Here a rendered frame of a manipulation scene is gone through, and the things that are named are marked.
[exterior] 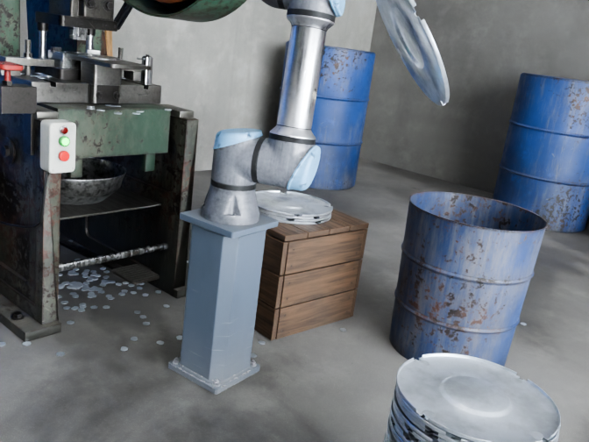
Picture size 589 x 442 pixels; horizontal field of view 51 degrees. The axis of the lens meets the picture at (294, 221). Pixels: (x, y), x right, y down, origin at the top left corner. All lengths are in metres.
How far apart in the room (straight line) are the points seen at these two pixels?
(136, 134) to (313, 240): 0.64
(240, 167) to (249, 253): 0.23
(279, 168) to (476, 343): 0.83
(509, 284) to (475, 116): 3.03
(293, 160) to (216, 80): 2.62
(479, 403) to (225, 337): 0.73
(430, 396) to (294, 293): 0.89
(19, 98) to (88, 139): 0.25
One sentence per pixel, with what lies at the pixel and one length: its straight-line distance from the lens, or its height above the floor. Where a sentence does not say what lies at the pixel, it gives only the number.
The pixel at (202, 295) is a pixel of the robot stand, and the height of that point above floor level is 0.25.
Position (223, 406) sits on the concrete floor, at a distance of 1.67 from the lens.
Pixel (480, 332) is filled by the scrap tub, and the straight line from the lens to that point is 1.94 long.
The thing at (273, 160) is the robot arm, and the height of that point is 0.63.
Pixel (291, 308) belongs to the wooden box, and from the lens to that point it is 1.99.
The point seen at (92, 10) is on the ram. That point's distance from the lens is 2.04.
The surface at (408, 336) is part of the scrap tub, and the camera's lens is 2.00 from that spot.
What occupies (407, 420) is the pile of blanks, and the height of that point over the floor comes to 0.31.
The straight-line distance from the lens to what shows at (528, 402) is 1.26.
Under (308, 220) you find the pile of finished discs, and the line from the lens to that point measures 1.99.
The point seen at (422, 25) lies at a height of 0.96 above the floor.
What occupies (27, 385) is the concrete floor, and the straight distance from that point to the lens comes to 1.75.
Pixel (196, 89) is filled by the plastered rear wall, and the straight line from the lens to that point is 3.99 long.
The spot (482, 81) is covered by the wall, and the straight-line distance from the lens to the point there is 4.82.
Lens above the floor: 0.92
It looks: 16 degrees down
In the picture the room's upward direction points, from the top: 8 degrees clockwise
